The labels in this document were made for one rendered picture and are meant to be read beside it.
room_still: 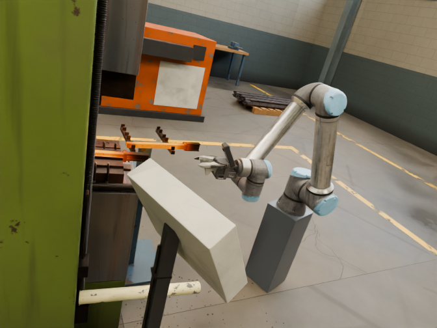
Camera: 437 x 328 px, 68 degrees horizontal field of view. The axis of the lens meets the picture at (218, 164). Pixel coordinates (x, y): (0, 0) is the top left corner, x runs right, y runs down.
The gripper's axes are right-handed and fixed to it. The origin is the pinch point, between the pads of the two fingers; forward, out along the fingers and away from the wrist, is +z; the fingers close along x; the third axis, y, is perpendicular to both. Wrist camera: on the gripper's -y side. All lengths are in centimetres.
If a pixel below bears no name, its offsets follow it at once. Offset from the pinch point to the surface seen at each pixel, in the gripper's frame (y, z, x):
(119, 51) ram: -43, 39, -17
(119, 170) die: 2.1, 34.6, -10.0
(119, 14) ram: -53, 41, -17
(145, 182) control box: -17, 33, -51
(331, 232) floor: 100, -176, 72
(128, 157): 0.9, 30.6, -0.5
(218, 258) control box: -12, 19, -75
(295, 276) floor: 100, -104, 21
